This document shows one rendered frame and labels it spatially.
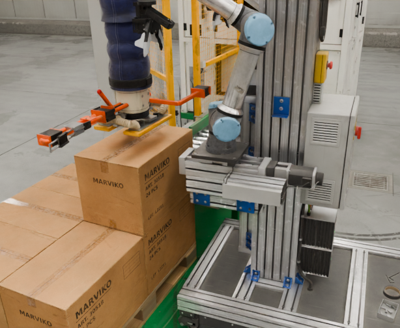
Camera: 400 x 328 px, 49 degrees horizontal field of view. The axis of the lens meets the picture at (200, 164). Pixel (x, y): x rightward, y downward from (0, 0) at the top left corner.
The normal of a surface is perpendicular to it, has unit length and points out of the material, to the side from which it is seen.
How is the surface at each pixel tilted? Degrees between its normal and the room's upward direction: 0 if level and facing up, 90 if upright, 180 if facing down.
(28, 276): 0
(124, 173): 90
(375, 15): 90
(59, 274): 0
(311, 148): 90
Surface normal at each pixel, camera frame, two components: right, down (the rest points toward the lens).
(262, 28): 0.13, 0.29
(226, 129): 0.05, 0.52
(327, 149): -0.36, 0.40
